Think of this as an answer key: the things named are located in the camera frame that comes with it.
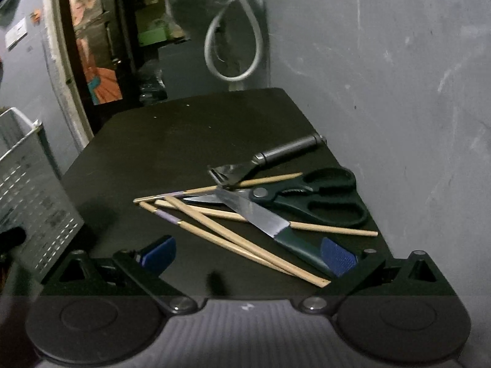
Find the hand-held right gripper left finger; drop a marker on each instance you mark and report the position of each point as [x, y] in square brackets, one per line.
[159, 253]

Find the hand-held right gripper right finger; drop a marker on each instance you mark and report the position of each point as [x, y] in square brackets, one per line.
[339, 255]

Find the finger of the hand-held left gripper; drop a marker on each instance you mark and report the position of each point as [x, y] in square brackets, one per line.
[11, 239]

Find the plain wooden chopstick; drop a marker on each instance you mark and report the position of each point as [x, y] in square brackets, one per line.
[337, 229]
[230, 234]

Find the dark green kitchen scissors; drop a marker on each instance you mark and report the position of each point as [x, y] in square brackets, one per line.
[326, 199]

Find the white perforated plastic basket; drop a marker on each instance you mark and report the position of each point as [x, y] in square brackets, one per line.
[34, 184]

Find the black plastic bag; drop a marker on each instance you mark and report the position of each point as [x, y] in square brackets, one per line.
[151, 84]

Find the dark grey cabinet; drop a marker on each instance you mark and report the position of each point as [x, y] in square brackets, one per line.
[191, 73]

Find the orange figure poster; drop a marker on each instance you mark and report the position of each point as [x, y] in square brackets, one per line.
[96, 65]

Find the green box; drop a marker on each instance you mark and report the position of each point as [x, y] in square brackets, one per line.
[152, 35]

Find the dark wooden door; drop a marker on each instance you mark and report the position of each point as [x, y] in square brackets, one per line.
[126, 27]

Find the white door frame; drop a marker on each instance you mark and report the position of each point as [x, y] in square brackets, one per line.
[63, 65]

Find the white wall switch plate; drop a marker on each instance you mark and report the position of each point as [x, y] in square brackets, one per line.
[17, 32]

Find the orange wall hook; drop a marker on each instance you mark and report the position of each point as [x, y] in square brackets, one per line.
[35, 16]

